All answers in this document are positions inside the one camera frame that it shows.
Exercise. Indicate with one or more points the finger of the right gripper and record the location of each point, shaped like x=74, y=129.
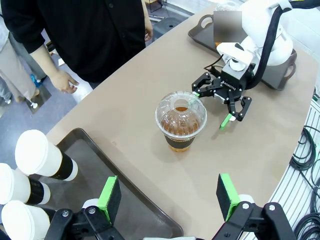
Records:
x=206, y=86
x=237, y=110

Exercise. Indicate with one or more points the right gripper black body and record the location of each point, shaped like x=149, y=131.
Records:
x=231, y=85

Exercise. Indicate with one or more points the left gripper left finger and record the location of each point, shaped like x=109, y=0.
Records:
x=110, y=200

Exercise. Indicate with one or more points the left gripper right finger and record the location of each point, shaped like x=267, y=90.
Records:
x=228, y=197

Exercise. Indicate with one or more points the white paper coffee cup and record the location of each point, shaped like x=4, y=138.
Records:
x=35, y=152
x=15, y=185
x=22, y=221

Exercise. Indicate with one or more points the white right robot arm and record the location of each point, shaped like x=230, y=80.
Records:
x=256, y=22

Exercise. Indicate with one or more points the person's right forearm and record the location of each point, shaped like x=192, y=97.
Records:
x=46, y=60

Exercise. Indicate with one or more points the dark rectangular serving tray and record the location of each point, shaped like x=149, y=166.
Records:
x=200, y=36
x=87, y=160

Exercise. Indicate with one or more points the person's left hand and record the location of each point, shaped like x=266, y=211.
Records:
x=148, y=30

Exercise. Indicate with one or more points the person's right hand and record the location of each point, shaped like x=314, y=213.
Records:
x=63, y=81

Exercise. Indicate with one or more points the black stool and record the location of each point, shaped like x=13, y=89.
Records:
x=168, y=25

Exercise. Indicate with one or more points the person's black shirt torso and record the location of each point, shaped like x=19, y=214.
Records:
x=92, y=37

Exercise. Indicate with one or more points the metal floor plate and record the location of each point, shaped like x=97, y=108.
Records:
x=41, y=96

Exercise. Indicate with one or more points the bystander's grey trouser leg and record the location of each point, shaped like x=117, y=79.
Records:
x=30, y=60

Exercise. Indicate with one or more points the bystander in beige trousers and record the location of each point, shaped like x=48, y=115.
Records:
x=13, y=70

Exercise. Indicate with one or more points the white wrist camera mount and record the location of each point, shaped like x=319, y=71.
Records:
x=235, y=53

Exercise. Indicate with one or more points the black metal frame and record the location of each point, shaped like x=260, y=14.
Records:
x=156, y=5

